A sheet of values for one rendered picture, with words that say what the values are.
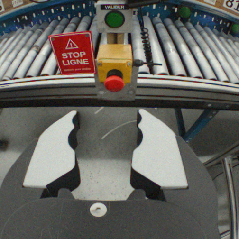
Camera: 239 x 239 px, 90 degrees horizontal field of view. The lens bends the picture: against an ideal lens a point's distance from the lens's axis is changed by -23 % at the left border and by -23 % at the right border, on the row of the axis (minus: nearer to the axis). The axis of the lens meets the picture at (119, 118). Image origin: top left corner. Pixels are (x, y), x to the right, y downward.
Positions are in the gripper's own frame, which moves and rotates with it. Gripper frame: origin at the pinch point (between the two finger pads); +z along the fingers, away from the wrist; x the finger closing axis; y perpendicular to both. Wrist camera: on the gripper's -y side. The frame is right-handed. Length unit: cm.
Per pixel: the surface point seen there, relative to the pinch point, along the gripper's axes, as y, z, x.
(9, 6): -40, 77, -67
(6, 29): -25, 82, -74
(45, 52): -3, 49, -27
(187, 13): -24, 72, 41
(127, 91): 9.9, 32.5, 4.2
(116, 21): -9.4, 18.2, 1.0
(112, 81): 2.0, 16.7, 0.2
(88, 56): -2.1, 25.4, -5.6
